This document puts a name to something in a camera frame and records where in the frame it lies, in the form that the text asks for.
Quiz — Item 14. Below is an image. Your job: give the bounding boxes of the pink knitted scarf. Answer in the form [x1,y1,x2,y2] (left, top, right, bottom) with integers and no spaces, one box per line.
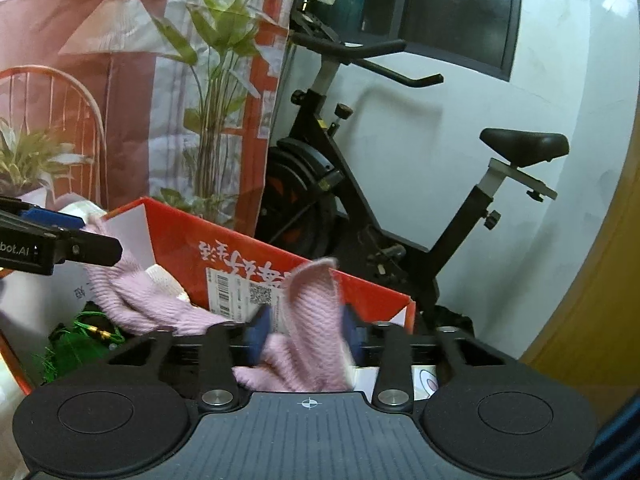
[81,214,359,394]

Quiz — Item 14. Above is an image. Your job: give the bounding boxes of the dark framed window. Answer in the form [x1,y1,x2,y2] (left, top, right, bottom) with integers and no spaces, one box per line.
[300,0,524,84]

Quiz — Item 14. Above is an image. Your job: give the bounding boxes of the wooden door panel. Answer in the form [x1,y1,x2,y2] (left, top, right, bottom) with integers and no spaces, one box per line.
[519,125,640,412]

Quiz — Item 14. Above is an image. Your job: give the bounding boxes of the printed backdrop cloth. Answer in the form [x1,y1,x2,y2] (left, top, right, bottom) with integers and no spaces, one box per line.
[0,0,297,242]

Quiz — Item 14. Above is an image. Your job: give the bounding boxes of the black bag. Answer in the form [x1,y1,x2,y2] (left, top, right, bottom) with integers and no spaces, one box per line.
[431,304,477,337]

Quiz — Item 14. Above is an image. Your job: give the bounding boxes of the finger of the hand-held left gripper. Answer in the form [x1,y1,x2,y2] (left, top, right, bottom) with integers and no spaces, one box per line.
[49,231,124,267]
[0,197,84,234]

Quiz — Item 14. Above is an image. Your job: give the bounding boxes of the green tassel ornament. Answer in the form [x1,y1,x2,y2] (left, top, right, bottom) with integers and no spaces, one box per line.
[31,310,132,387]

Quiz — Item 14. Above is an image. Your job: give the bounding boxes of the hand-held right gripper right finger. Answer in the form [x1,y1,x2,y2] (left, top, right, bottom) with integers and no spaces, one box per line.
[340,304,507,411]

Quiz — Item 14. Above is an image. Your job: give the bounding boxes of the red strawberry print box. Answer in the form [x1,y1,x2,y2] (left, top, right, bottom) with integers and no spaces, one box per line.
[0,197,418,397]

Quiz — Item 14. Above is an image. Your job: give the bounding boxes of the green checked rabbit tablecloth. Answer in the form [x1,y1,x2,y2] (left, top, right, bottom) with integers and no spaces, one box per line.
[0,349,442,480]

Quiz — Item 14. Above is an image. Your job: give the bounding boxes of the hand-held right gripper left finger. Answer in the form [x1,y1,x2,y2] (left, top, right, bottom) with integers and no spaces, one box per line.
[106,308,273,415]

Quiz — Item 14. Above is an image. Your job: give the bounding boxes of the black exercise bike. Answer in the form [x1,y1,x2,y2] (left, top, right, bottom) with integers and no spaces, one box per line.
[254,7,571,337]

